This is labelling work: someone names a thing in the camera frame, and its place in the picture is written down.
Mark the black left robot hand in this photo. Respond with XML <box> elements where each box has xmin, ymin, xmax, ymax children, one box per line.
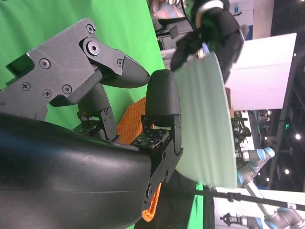
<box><xmin>170</xmin><ymin>9</ymin><xmax>246</xmax><ymax>82</ymax></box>

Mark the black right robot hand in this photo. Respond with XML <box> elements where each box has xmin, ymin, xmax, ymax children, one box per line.
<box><xmin>0</xmin><ymin>18</ymin><xmax>184</xmax><ymax>229</ymax></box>

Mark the pale green bowl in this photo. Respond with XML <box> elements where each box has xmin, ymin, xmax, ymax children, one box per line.
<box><xmin>173</xmin><ymin>52</ymin><xmax>238</xmax><ymax>189</ymax></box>

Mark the orange wicker basket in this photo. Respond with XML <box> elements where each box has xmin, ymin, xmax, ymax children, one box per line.
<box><xmin>116</xmin><ymin>96</ymin><xmax>163</xmax><ymax>223</ymax></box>

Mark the green tablecloth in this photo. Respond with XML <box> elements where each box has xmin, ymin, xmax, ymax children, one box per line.
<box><xmin>0</xmin><ymin>0</ymin><xmax>208</xmax><ymax>229</ymax></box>

